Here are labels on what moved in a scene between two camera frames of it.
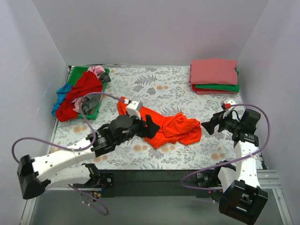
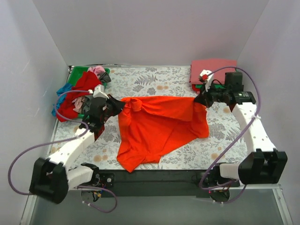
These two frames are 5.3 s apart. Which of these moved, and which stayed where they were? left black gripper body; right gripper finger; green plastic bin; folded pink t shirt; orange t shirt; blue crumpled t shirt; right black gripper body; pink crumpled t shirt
Moved: orange t shirt; left black gripper body; right gripper finger; right black gripper body
Stayed: folded pink t shirt; pink crumpled t shirt; green plastic bin; blue crumpled t shirt
